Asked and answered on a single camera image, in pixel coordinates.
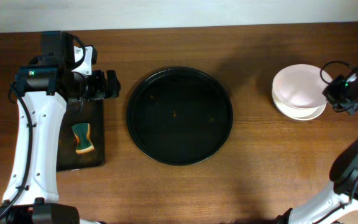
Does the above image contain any white plate front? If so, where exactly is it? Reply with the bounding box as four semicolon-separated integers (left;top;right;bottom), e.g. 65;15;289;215
272;64;328;109

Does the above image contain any white plate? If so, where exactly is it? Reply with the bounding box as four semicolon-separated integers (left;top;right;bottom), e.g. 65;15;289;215
272;64;328;109
272;91;326;121

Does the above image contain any green orange sponge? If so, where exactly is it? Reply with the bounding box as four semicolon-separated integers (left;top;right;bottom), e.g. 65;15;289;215
71;123;95;154

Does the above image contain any pale green plate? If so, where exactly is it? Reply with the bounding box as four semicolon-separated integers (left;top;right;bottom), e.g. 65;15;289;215
283;105;326;121

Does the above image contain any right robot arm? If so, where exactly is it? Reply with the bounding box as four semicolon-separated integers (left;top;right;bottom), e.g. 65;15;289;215
274;63;358;223

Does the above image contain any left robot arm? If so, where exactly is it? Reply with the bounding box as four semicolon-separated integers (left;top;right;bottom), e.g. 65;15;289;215
0;65;121;223

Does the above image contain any black rectangular tray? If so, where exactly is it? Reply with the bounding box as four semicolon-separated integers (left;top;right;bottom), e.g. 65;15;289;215
57;101;105;171

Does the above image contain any round black tray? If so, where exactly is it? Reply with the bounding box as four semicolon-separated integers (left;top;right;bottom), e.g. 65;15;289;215
126;67;233;166

